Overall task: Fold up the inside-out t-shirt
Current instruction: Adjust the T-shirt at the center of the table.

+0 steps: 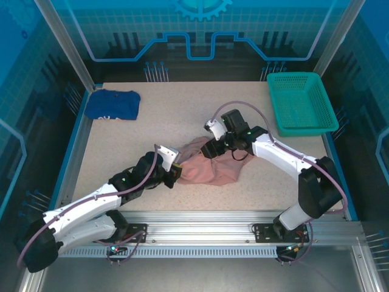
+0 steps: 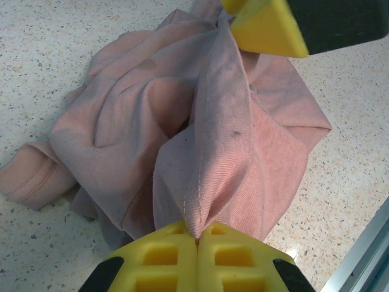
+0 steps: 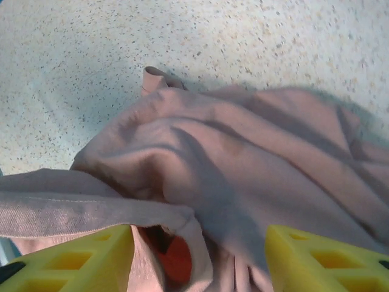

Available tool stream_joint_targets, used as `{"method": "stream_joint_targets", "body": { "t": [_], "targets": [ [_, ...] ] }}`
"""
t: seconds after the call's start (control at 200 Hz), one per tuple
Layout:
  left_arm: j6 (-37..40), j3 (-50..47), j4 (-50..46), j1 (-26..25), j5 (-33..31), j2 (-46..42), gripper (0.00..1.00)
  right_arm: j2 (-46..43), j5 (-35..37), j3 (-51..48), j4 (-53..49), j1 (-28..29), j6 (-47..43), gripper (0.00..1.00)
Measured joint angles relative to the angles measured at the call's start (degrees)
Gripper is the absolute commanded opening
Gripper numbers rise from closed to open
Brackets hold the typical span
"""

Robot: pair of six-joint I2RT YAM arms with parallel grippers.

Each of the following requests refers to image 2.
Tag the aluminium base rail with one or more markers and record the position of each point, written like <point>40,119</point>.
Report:
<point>364,258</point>

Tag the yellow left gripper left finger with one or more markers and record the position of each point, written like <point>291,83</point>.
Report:
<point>158,258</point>

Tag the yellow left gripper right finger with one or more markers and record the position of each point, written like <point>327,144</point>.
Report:
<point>237,258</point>

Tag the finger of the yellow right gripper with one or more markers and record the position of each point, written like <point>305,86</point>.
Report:
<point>232,5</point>
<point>273,30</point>

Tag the pink t-shirt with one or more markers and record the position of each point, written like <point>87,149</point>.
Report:
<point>136,106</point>

